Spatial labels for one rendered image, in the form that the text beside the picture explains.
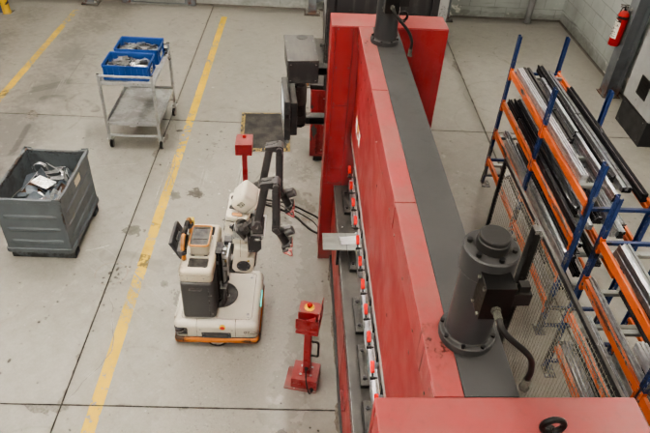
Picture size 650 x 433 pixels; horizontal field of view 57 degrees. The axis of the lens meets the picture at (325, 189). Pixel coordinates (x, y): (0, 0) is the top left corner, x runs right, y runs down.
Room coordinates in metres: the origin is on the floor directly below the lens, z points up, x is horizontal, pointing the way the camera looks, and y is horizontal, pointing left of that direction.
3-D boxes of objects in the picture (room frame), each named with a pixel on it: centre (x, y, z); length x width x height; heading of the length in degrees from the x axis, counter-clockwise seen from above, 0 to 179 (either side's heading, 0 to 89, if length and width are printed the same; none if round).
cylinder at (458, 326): (1.32, -0.56, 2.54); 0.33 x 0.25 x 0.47; 4
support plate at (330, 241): (3.26, -0.14, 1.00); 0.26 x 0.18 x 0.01; 94
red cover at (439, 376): (2.62, -0.32, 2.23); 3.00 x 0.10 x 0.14; 4
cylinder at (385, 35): (3.81, -0.37, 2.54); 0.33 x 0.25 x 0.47; 4
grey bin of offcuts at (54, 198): (4.23, 2.54, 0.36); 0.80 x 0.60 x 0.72; 3
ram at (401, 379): (2.62, -0.33, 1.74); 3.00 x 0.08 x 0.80; 4
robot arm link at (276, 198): (3.12, 0.32, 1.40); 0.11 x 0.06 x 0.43; 3
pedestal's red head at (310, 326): (2.76, 0.05, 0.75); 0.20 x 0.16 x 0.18; 173
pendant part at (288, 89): (4.42, 0.34, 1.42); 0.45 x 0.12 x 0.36; 9
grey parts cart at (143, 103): (6.15, 2.24, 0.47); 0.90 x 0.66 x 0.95; 3
